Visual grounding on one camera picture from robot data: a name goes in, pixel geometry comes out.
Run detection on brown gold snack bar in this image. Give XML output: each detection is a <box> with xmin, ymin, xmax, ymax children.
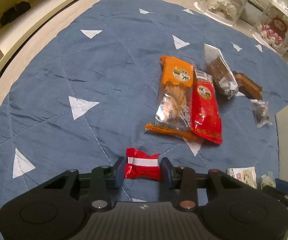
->
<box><xmin>233</xmin><ymin>71</ymin><xmax>263</xmax><ymax>100</ymax></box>

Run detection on black item on shelf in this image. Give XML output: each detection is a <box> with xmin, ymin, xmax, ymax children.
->
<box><xmin>0</xmin><ymin>1</ymin><xmax>31</xmax><ymax>26</ymax></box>

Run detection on white soup packet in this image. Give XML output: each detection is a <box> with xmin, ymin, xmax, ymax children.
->
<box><xmin>226</xmin><ymin>167</ymin><xmax>257</xmax><ymax>189</ymax></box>

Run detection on red snack pack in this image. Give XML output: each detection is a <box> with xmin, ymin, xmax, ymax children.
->
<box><xmin>191</xmin><ymin>69</ymin><xmax>223</xmax><ymax>145</ymax></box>

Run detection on clear case red plush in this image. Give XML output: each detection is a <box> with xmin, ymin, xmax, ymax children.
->
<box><xmin>251</xmin><ymin>0</ymin><xmax>288</xmax><ymax>56</ymax></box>

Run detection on small green candy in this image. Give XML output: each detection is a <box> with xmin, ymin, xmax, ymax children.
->
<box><xmin>260</xmin><ymin>171</ymin><xmax>276</xmax><ymax>189</ymax></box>

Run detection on clear pastry cake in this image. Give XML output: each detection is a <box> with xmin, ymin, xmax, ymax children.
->
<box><xmin>204</xmin><ymin>44</ymin><xmax>238</xmax><ymax>100</ymax></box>

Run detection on small clear candy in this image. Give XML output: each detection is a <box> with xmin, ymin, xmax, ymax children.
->
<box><xmin>250</xmin><ymin>99</ymin><xmax>271</xmax><ymax>128</ymax></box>

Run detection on blue quilted triangle mat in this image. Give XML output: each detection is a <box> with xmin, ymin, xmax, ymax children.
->
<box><xmin>0</xmin><ymin>0</ymin><xmax>288</xmax><ymax>240</ymax></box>

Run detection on orange snack pack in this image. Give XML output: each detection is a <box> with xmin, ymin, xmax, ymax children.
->
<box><xmin>145</xmin><ymin>56</ymin><xmax>196</xmax><ymax>140</ymax></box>

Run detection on small red white candy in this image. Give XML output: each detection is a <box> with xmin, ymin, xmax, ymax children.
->
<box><xmin>124</xmin><ymin>148</ymin><xmax>161</xmax><ymax>181</ymax></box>

